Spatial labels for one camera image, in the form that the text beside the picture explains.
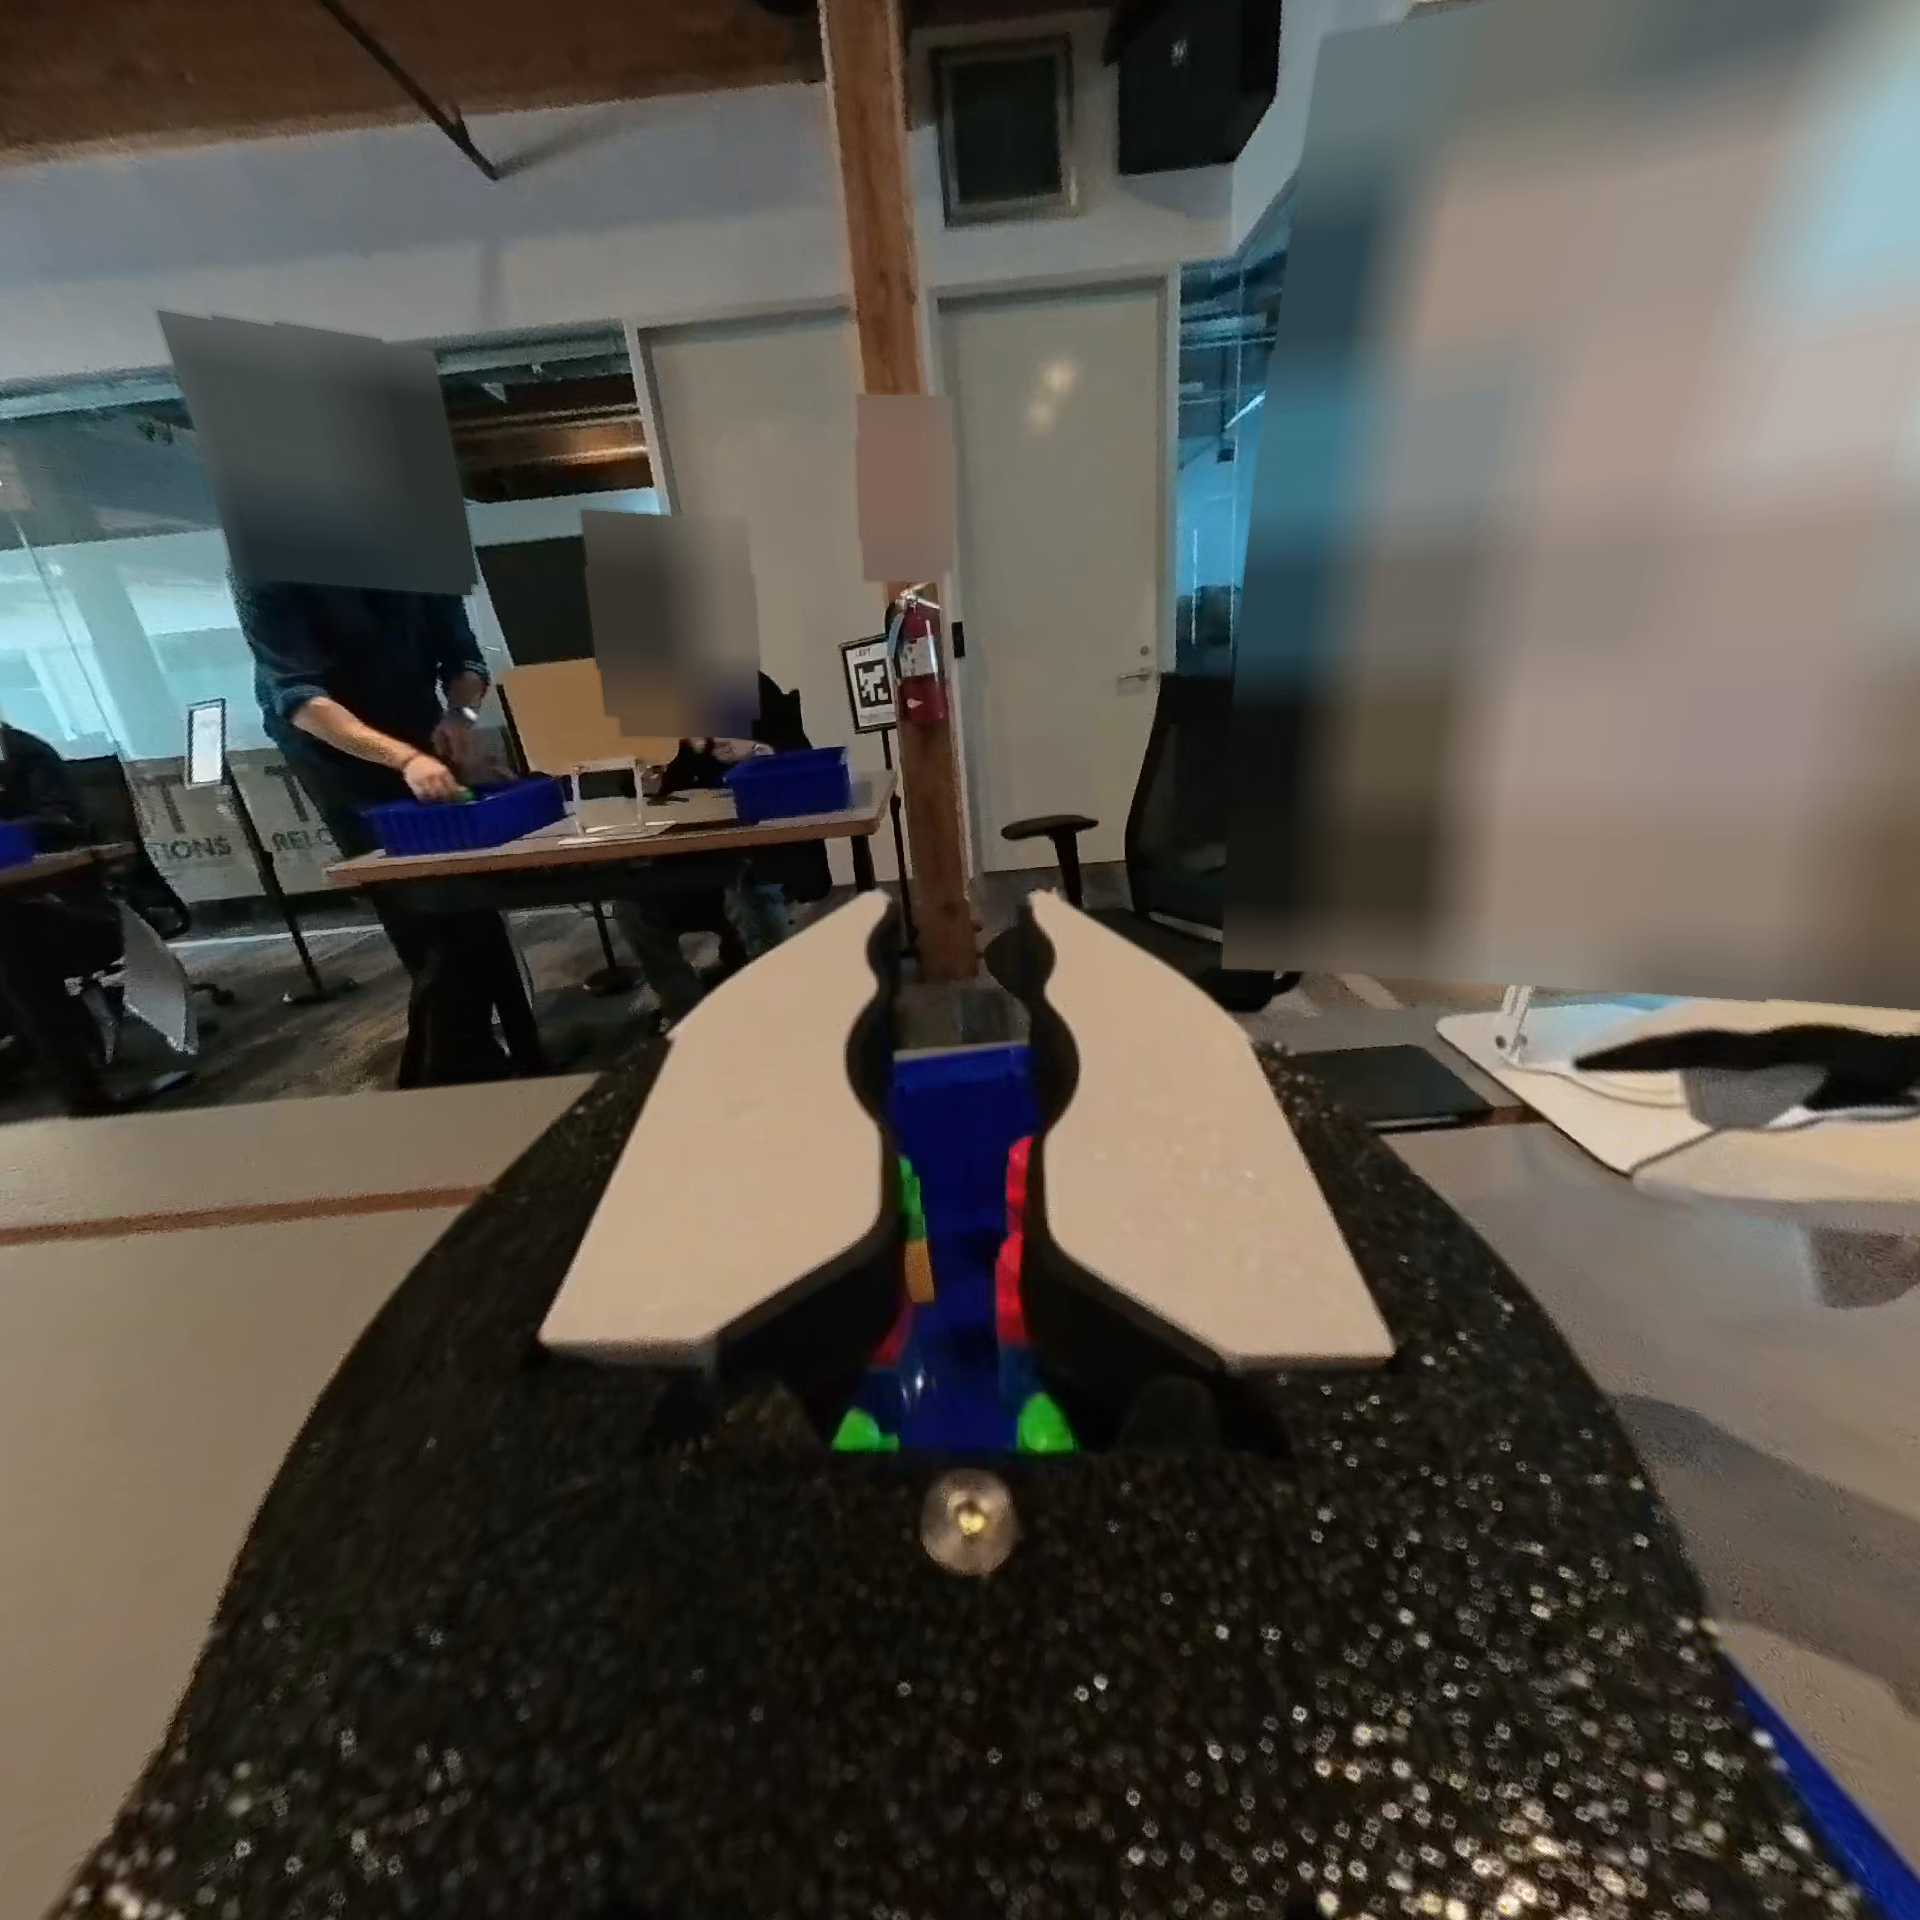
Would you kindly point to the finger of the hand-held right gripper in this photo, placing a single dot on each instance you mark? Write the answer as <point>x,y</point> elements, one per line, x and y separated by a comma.
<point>1829,1162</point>
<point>1800,1042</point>

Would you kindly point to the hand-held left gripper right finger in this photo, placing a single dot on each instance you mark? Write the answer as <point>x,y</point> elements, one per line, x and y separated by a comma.
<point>1201,1154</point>

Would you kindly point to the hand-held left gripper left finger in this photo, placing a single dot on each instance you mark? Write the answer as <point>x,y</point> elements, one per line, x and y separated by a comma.
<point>721,1142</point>

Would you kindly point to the red two-stud block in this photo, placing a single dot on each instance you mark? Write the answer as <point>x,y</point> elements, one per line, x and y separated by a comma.
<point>891,1335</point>
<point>1018,1230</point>

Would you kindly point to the blue plastic bin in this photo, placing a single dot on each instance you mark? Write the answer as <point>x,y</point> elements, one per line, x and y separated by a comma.
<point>790,783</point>
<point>464,818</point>
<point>961,1103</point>

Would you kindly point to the green two-stud block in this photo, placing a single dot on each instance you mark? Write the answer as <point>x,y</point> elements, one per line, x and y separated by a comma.
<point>907,1194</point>

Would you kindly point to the black mat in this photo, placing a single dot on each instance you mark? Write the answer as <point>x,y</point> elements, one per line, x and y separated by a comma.
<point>1388,1085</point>

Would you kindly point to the yellow block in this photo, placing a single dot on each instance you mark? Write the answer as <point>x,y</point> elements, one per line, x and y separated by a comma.
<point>920,1272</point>

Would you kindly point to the clear plastic stand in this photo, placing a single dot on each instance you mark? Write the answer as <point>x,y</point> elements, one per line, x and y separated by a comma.
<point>1515,1028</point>

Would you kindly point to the white mat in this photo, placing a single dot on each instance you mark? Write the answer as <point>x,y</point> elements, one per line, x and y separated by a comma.
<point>1515,1073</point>

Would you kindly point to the wooden table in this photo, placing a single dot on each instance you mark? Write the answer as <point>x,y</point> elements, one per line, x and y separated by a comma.
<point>598,858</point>

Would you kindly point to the black office chair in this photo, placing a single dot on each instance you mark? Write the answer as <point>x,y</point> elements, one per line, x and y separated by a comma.
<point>1185,810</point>

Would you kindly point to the clear acrylic box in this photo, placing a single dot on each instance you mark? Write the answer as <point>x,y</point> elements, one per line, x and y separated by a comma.
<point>611,799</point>

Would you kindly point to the cardboard box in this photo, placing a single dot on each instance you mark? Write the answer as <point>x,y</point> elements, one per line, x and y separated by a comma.
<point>552,720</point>

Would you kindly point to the black and white tag sign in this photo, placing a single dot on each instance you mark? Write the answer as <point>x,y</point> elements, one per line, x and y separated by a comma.
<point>869,687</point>

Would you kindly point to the black stand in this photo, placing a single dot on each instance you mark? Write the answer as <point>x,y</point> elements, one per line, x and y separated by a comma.
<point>284,902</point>

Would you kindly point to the red fire extinguisher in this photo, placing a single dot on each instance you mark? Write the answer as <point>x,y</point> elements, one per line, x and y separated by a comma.
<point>916,661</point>

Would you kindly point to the small white sign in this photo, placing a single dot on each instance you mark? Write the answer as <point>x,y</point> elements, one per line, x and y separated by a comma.
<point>204,744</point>

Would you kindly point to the black speaker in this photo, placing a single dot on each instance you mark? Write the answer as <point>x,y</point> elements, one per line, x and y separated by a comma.
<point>1193,82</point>

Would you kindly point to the wooden post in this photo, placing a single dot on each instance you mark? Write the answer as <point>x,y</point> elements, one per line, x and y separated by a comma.
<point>885,271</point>

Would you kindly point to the wall vent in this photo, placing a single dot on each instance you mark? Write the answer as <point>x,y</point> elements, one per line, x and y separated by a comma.
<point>1002,133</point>

